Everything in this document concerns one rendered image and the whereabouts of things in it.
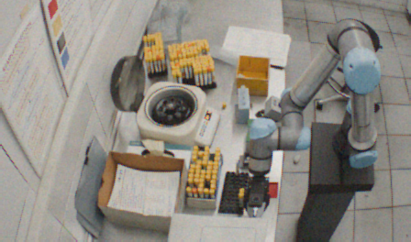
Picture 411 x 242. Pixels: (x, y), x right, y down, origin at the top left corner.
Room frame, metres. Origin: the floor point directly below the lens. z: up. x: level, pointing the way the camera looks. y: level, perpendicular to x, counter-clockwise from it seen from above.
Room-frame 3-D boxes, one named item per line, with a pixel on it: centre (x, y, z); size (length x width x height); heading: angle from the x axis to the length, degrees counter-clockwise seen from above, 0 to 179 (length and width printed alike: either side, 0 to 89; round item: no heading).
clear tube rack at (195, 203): (0.82, 0.03, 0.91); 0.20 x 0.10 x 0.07; 168
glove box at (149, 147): (0.95, 0.19, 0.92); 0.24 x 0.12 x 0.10; 78
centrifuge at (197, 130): (1.11, 0.11, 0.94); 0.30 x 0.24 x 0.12; 69
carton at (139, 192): (0.77, 0.25, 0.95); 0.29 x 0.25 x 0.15; 78
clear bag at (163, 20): (1.66, 0.15, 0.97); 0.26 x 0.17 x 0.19; 4
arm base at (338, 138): (0.86, -0.54, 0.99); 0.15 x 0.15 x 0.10
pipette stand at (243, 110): (1.13, -0.14, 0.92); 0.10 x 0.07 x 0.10; 174
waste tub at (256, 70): (1.28, -0.21, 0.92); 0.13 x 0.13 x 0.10; 75
